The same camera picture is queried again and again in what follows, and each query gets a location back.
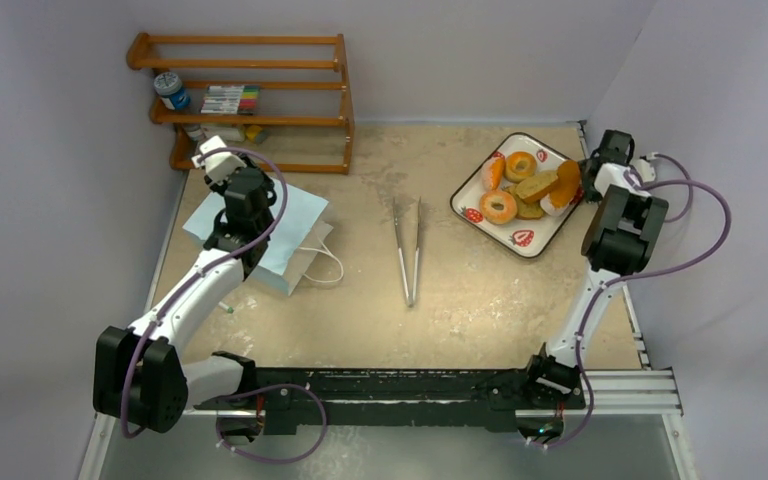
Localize green capped white marker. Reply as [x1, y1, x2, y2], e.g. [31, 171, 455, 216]
[218, 302, 235, 314]

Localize purple cable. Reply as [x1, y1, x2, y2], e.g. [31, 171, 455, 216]
[529, 152, 734, 452]
[118, 146, 330, 466]

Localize metal tongs with white handle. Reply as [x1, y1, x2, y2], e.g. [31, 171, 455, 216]
[391, 198, 423, 308]

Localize light blue paper bag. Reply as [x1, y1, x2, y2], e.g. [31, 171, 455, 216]
[182, 178, 346, 297]

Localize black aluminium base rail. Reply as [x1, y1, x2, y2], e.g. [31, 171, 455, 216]
[95, 367, 683, 439]

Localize brown fake bread piece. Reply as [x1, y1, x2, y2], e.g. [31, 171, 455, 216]
[514, 196, 546, 220]

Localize white orange fake bread slice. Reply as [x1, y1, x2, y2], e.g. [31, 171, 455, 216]
[540, 160, 581, 216]

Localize blue lidded jar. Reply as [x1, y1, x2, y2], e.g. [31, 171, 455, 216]
[153, 71, 191, 111]

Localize small yellow block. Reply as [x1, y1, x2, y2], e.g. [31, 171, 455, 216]
[244, 125, 269, 145]

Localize orange wooden shelf rack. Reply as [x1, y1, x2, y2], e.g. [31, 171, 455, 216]
[126, 32, 355, 174]

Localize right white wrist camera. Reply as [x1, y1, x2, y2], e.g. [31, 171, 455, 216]
[631, 152, 658, 184]

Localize white strawberry print tray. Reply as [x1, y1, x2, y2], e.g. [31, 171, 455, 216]
[450, 132, 582, 258]

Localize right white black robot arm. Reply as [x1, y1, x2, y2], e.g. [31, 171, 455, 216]
[521, 130, 669, 407]

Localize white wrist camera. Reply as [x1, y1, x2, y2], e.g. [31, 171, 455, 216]
[191, 136, 247, 195]
[631, 152, 658, 184]

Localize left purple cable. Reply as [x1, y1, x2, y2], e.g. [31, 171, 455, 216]
[118, 146, 330, 466]

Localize orange fake bread ring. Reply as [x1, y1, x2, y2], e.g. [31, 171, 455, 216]
[503, 150, 539, 184]

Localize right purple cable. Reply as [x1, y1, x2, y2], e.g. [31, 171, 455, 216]
[529, 152, 734, 452]

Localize box of coloured markers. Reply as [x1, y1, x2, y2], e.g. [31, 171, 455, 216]
[200, 84, 261, 116]

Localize small white box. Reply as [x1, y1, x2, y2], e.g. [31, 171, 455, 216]
[201, 124, 246, 142]

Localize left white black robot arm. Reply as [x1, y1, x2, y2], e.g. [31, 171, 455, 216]
[92, 167, 288, 439]

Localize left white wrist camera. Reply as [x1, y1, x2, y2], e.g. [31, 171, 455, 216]
[191, 136, 247, 195]

